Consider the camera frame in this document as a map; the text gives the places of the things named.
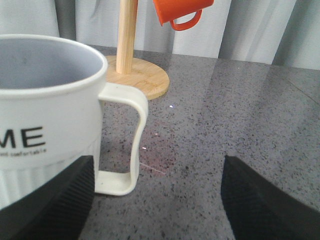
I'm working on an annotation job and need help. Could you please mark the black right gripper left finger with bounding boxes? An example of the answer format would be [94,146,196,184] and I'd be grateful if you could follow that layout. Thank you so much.
[0,155,95,240]

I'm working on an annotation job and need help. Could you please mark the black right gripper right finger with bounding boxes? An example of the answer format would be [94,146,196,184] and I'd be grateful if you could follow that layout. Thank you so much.
[220,155,320,240]

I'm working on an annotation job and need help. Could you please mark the white HOME mug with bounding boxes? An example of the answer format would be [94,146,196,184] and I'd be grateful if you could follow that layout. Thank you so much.
[0,34,148,208]

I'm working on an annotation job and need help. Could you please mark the wooden mug tree stand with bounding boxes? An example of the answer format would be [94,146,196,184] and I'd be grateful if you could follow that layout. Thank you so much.
[106,0,170,100]

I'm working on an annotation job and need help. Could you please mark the grey white curtain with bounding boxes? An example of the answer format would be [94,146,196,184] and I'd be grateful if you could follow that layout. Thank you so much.
[0,0,320,70]

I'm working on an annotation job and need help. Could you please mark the orange enamel mug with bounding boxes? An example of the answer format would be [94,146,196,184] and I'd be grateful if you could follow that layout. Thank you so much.
[153,0,214,31]

